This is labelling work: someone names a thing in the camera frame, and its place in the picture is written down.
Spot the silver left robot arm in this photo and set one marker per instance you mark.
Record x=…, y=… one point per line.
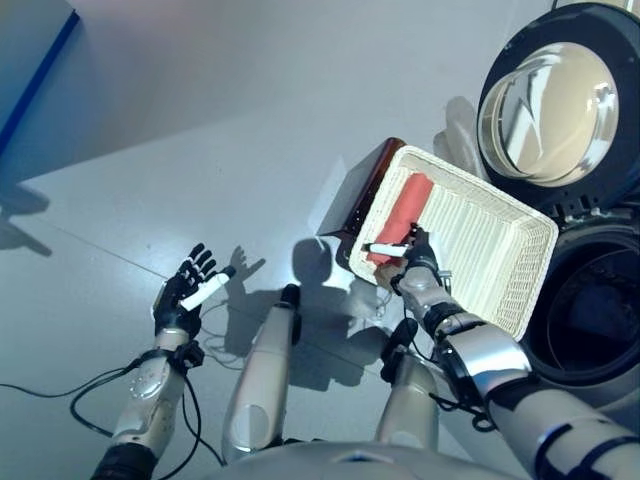
x=145, y=385

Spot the red cloth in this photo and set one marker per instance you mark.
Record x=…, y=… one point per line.
x=410, y=210

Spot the dark brown stool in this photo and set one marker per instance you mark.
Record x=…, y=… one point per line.
x=360, y=195

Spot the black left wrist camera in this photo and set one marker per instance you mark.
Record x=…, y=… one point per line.
x=189, y=354

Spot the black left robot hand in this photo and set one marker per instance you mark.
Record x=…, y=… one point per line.
x=172, y=307

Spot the silver left robot leg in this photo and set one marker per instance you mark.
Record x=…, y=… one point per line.
x=260, y=370

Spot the grey panel with blue edge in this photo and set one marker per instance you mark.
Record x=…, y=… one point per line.
x=35, y=75

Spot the silver right robot leg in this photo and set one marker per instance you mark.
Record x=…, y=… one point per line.
x=410, y=400

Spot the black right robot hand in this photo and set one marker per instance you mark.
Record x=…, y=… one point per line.
x=422, y=255

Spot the grey front-load washing machine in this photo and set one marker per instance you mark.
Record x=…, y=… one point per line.
x=590, y=300

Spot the white wicker laundry basket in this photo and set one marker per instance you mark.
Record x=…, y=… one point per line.
x=480, y=235

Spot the silver robot torso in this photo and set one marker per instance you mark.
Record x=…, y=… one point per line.
x=360, y=462

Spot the round glass washer door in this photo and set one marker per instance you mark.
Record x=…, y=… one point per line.
x=550, y=115

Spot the silver robot leg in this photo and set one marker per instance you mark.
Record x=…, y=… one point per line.
x=260, y=370
x=410, y=400

